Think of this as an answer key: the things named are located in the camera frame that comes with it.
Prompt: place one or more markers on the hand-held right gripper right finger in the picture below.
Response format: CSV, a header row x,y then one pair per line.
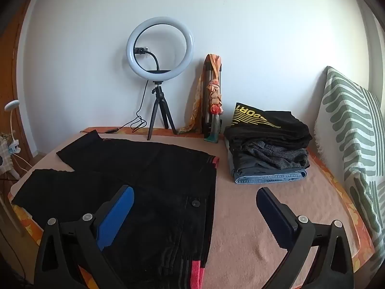
x,y
273,213

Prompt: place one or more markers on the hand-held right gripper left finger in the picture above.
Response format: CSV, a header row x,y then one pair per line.
x,y
115,216

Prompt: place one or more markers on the black pants with pink stripes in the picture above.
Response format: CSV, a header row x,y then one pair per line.
x,y
150,180

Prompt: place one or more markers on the beige blanket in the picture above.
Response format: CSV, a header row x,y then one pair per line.
x,y
240,231

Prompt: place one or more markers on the black folded garment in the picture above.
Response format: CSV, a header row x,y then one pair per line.
x,y
249,163

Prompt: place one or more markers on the grey checked folded garment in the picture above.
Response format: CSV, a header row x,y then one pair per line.
x,y
270,153

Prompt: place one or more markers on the orange patterned bedsheet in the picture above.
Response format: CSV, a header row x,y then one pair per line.
x,y
346,200

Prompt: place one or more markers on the black shirt with yellow print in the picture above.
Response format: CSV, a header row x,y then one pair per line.
x,y
270,129

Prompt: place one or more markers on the teal cloth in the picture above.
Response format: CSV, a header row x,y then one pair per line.
x,y
214,132

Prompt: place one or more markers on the green white patterned pillow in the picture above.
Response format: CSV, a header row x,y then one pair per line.
x,y
346,120

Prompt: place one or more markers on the black mini tripod stand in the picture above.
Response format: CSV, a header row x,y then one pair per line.
x,y
158,102

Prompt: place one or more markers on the light blue clip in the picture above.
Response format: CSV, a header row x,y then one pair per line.
x,y
14,148

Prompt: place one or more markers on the beige checked cloth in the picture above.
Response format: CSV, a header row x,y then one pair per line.
x,y
4,144

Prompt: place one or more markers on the orange patterned scarf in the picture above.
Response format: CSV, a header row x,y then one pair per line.
x,y
197,102

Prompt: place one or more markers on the white desk lamp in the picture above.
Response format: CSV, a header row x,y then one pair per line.
x,y
11,105

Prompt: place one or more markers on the black gooseneck phone holder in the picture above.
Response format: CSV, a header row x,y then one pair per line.
x,y
153,56

